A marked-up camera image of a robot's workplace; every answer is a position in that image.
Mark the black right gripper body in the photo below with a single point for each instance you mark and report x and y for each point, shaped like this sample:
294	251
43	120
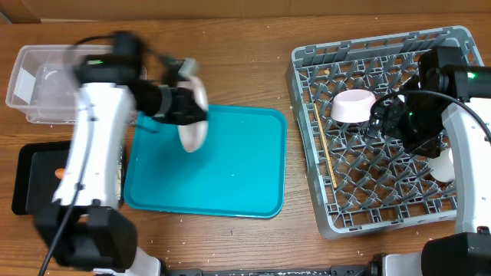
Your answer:
400	126

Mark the wooden chopstick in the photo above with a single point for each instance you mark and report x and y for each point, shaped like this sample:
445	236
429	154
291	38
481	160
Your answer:
325	148

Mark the black plastic tray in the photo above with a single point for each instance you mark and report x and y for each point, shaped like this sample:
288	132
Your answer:
35	181

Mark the white paper cup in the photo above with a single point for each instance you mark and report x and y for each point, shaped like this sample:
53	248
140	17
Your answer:
442	168

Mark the black rail at bottom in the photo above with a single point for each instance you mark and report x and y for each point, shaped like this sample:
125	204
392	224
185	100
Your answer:
337	270

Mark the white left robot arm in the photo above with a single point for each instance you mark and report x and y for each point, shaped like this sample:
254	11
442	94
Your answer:
82	225

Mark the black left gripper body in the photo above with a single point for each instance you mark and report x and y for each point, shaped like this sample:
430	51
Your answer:
163	103

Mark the pink bowl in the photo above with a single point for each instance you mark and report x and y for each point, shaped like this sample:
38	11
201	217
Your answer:
352	106

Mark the orange carrot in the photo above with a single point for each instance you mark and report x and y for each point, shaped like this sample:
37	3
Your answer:
59	173

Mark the pink plate with food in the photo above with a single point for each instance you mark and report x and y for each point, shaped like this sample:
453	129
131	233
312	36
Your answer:
193	133

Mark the grey plastic dish rack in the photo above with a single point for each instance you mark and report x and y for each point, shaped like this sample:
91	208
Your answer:
380	185

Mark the clear plastic waste bin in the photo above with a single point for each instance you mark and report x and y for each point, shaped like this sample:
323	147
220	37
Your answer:
42	85

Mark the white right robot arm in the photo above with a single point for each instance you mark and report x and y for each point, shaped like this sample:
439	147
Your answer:
447	95

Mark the teal plastic tray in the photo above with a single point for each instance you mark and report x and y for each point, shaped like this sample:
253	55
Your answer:
239	171

